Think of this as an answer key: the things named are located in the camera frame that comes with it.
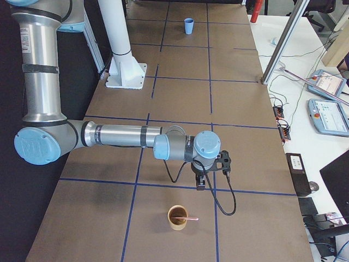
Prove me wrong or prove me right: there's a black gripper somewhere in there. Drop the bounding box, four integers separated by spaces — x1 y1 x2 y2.
191 161 215 190

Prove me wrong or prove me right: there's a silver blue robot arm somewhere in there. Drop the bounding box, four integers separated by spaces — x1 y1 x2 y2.
9 1 226 190

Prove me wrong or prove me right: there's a tan wooden cup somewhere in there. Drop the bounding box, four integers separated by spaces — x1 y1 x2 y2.
167 205 188 231

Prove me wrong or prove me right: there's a blue paper cup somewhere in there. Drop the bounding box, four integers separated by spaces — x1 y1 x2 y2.
184 17 195 35

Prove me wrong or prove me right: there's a lower orange connector block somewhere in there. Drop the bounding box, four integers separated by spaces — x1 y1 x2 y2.
278 123 291 142

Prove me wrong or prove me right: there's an orange connector block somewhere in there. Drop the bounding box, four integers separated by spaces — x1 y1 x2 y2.
273 105 284 120
278 123 291 142

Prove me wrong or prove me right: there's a black box with label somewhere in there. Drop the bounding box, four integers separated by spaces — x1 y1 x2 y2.
285 153 311 197

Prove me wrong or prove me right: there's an upper orange connector block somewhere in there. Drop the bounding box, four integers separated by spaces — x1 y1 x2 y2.
273 105 284 120

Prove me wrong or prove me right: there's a brown paper table cover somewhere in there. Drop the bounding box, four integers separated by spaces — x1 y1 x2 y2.
27 1 313 261

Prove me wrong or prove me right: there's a black monitor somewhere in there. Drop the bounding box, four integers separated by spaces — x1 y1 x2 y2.
320 151 349 223

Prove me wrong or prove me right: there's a lower teach pendant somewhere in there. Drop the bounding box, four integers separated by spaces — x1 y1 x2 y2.
307 99 348 137

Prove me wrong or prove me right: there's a teach pendant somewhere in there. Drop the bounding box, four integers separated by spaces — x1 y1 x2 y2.
307 99 348 137
308 69 347 99

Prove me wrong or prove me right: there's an upper teach pendant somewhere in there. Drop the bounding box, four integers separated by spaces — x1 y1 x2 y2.
308 69 347 99

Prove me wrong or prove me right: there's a red cylinder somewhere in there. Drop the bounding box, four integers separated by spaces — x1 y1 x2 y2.
250 0 264 23

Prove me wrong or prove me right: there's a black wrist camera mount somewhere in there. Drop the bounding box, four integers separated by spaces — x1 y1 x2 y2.
216 150 231 177

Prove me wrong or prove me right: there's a black braided cable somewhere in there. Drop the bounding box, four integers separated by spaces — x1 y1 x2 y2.
162 157 237 216

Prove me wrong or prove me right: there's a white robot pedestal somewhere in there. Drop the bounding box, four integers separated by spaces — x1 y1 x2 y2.
98 0 147 90

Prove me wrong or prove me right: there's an aluminium frame post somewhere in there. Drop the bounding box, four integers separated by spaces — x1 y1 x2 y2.
261 0 310 85

